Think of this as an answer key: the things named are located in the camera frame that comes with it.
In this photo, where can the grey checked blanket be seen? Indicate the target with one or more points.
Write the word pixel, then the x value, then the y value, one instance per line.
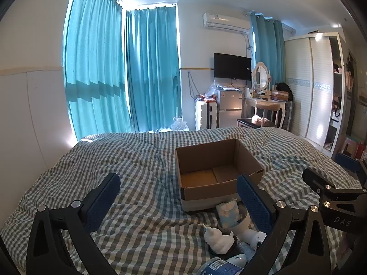
pixel 129 163

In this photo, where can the white sliding wardrobe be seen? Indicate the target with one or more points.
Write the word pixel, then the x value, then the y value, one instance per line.
pixel 301 91

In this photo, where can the narrow teal curtain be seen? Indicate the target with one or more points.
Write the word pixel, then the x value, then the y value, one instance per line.
pixel 272 48

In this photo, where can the hanging light garment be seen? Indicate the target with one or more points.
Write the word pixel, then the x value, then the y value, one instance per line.
pixel 349 74

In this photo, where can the white air conditioner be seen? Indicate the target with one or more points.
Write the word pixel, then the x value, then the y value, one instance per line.
pixel 226 21

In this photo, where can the wide teal curtain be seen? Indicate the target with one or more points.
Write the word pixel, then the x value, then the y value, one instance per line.
pixel 91 63

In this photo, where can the white figurine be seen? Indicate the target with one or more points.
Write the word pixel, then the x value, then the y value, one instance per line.
pixel 218 242

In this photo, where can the white oval mirror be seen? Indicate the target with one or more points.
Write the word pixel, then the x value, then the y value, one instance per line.
pixel 261 74

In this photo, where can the black wall television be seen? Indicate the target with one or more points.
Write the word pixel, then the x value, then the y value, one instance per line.
pixel 232 66

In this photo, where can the brown cardboard box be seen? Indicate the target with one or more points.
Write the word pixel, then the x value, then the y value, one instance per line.
pixel 200 192

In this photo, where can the pink plastic stool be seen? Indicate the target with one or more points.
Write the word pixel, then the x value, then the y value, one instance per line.
pixel 351 147

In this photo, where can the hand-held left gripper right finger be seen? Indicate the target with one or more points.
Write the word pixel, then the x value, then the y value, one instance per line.
pixel 253 203

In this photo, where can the black padded bench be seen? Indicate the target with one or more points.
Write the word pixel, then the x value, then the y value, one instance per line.
pixel 246 121

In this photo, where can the silver small fridge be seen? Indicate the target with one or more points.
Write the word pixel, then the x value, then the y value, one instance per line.
pixel 229 106

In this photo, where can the clear plastic bag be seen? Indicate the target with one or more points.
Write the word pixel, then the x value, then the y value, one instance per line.
pixel 212 89

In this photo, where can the white dressing table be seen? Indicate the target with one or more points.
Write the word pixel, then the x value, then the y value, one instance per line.
pixel 251 101

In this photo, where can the dark suitcase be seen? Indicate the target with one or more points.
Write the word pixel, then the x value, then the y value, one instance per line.
pixel 289 114

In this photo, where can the blue label canister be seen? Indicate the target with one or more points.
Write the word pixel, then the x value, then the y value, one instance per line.
pixel 220 267

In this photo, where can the blue floral tissue pack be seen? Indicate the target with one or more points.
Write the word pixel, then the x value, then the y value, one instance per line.
pixel 228 213

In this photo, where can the black bag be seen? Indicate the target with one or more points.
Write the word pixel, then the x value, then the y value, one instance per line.
pixel 284 90

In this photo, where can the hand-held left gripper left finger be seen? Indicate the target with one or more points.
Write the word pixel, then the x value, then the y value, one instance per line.
pixel 103 203

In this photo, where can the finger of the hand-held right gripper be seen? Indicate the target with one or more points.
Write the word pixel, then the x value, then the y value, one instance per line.
pixel 348 161
pixel 314 179

